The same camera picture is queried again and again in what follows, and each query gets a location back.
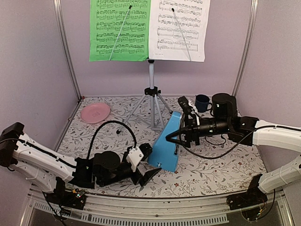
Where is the black cable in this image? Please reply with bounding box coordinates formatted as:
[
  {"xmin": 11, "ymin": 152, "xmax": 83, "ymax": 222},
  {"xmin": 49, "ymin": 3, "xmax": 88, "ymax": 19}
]
[
  {"xmin": 88, "ymin": 120, "xmax": 138, "ymax": 161},
  {"xmin": 178, "ymin": 113, "xmax": 301, "ymax": 160}
]

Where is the dark blue mug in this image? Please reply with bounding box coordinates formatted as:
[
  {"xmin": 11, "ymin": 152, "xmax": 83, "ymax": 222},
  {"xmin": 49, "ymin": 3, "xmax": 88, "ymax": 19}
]
[{"xmin": 195, "ymin": 94, "xmax": 212, "ymax": 113}]

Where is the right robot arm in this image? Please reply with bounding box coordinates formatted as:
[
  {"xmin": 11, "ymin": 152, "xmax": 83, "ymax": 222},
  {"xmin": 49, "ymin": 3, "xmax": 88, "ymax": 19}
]
[{"xmin": 166, "ymin": 93, "xmax": 301, "ymax": 205}]

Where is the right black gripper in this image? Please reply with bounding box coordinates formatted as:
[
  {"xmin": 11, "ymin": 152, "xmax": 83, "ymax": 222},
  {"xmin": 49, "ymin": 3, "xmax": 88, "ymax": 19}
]
[{"xmin": 165, "ymin": 114, "xmax": 230, "ymax": 149}]

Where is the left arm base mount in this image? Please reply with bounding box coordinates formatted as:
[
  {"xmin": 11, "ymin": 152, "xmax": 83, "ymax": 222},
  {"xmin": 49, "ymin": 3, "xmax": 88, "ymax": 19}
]
[{"xmin": 46, "ymin": 189, "xmax": 87, "ymax": 210}]

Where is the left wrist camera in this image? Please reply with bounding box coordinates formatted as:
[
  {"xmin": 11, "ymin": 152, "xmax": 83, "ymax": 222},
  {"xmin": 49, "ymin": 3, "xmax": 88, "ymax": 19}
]
[{"xmin": 124, "ymin": 143, "xmax": 152, "ymax": 172}]

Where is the left black cable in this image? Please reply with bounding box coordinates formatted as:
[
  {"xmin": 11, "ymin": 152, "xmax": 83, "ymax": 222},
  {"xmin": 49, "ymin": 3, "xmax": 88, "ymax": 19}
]
[{"xmin": 88, "ymin": 120, "xmax": 138, "ymax": 161}]

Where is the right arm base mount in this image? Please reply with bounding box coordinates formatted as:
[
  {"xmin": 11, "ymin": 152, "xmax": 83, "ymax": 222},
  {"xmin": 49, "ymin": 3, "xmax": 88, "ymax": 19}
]
[{"xmin": 226, "ymin": 189, "xmax": 268, "ymax": 222}]

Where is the white sheet music page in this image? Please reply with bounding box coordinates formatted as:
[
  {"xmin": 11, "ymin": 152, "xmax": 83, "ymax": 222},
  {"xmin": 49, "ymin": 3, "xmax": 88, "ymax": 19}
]
[{"xmin": 148, "ymin": 0, "xmax": 210, "ymax": 62}]

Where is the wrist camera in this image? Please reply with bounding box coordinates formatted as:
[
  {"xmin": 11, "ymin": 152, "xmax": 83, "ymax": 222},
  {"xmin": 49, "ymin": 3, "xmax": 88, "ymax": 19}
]
[
  {"xmin": 178, "ymin": 96, "xmax": 193, "ymax": 116},
  {"xmin": 124, "ymin": 143, "xmax": 152, "ymax": 172}
]

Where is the green sheet music page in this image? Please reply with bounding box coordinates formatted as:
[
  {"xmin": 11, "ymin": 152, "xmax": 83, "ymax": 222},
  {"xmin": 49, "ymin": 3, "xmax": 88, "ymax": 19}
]
[{"xmin": 89, "ymin": 0, "xmax": 151, "ymax": 62}]

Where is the metal front rail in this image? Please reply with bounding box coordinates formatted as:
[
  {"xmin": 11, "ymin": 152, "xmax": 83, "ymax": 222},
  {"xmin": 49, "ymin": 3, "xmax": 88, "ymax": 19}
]
[{"xmin": 21, "ymin": 187, "xmax": 295, "ymax": 226}]

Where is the blue metronome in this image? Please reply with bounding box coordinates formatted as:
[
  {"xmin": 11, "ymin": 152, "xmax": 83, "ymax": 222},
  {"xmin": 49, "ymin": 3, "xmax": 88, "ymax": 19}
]
[{"xmin": 147, "ymin": 111, "xmax": 181, "ymax": 172}]

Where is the right black cable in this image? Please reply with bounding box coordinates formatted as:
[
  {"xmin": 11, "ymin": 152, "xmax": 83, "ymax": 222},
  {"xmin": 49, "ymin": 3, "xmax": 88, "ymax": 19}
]
[{"xmin": 178, "ymin": 113, "xmax": 301, "ymax": 160}]

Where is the light blue music stand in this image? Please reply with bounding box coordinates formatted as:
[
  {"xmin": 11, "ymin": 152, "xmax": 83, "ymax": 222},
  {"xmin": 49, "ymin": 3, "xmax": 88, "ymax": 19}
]
[{"xmin": 89, "ymin": 0, "xmax": 211, "ymax": 135}]

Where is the pink plate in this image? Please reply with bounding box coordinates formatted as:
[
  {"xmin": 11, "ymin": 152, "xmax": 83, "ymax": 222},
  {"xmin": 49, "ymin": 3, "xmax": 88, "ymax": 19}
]
[{"xmin": 80, "ymin": 102, "xmax": 111, "ymax": 124}]

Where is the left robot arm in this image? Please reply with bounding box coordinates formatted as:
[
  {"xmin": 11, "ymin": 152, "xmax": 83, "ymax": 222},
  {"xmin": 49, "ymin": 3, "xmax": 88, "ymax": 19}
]
[{"xmin": 0, "ymin": 122, "xmax": 161, "ymax": 204}]

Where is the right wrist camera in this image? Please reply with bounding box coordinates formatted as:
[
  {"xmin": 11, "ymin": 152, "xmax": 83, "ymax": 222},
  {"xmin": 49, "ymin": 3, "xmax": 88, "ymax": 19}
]
[{"xmin": 178, "ymin": 96, "xmax": 193, "ymax": 116}]

